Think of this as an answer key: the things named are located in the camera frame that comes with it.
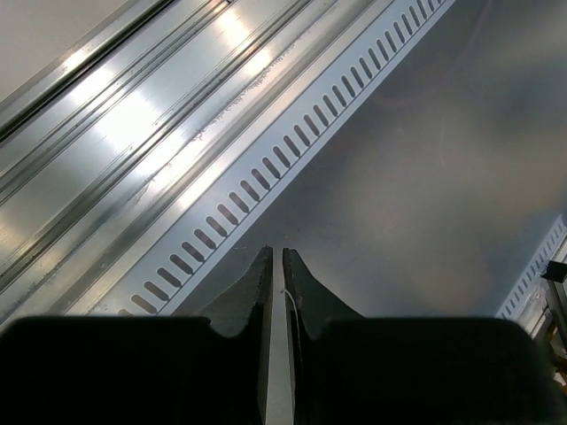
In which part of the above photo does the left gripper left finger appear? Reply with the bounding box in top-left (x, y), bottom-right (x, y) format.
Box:
top-left (1, 247), bottom-right (273, 424)

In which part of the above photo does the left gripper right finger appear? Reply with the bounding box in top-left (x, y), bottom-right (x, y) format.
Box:
top-left (283, 249), bottom-right (566, 424)

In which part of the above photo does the aluminium mounting rail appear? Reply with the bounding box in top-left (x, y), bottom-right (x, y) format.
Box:
top-left (1, 1), bottom-right (369, 321)

